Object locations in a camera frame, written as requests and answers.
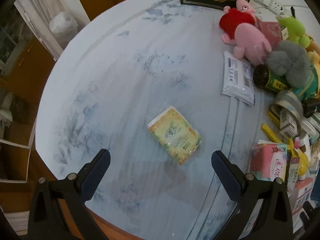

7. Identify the white plastic bag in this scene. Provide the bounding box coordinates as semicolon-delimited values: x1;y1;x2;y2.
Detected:
49;12;79;39

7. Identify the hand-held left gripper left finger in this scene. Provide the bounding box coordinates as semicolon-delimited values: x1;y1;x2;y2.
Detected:
27;148;112;240

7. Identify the black tube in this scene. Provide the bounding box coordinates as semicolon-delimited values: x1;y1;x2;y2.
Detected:
303;98;320;117

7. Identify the pink floral box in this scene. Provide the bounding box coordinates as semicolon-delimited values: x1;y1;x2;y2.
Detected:
257;20;283;48

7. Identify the yellow duck plush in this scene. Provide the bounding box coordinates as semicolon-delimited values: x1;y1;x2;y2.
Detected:
306;34;320;68

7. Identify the pink tissue pack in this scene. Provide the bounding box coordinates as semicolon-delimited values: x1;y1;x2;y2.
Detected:
250;140;290;182

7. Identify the pig plush with red dress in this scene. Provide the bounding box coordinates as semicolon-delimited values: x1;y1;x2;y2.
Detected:
219;0;262;44

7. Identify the white wet wipes pack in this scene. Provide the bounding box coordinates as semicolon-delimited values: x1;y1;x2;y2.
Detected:
222;51;255;105

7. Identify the teal soft pack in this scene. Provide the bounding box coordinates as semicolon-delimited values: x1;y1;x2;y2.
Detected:
291;65;320;100

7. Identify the dark bottle with green label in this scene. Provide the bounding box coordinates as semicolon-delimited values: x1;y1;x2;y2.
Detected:
253;64;292;95

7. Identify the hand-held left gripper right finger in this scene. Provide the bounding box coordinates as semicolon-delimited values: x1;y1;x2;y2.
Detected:
211;150;294;240

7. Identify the pile of small medicine boxes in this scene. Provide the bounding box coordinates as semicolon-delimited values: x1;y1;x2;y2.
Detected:
267;105;320;220

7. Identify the white curtain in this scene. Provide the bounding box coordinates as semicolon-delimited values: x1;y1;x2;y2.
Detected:
15;0;75;55

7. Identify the grey fluffy plush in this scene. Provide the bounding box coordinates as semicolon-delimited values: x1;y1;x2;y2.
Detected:
265;41;313;84

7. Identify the grey tape roll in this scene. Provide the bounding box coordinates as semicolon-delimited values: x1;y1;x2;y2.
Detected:
271;90;304;130

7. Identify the yellow tissue pack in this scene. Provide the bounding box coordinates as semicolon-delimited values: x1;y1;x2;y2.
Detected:
147;106;202;166

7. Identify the green plush toy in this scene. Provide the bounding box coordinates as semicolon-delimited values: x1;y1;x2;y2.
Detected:
277;15;310;48

